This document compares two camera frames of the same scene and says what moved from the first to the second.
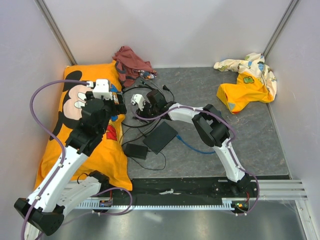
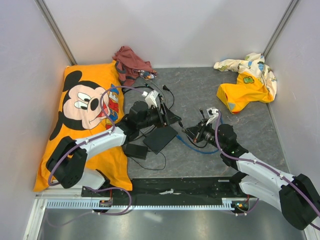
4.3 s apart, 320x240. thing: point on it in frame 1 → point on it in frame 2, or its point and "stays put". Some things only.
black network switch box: x=160 y=137 stays put
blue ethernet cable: x=196 y=150 stays put
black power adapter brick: x=136 y=151 stays put
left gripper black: x=118 y=108 → x=168 y=117
